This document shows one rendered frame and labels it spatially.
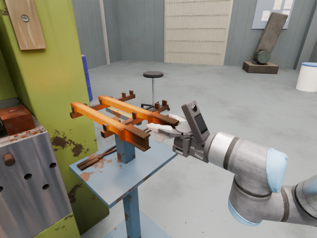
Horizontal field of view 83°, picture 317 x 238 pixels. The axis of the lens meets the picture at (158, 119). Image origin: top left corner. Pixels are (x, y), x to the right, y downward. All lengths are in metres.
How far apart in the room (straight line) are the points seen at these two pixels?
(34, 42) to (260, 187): 0.90
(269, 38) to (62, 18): 7.06
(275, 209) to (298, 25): 7.98
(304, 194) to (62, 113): 0.95
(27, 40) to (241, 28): 7.59
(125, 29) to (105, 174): 8.51
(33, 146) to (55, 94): 0.28
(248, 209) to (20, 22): 0.95
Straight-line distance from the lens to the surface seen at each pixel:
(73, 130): 1.05
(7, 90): 1.27
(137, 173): 0.78
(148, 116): 0.60
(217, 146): 0.47
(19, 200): 0.90
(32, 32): 0.90
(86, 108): 0.71
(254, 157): 0.46
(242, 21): 8.05
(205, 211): 1.60
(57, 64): 0.95
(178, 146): 0.56
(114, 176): 0.78
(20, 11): 0.90
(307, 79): 5.33
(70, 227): 1.11
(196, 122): 0.50
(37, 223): 1.00
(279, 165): 0.46
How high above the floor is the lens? 1.25
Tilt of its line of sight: 26 degrees down
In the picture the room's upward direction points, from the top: straight up
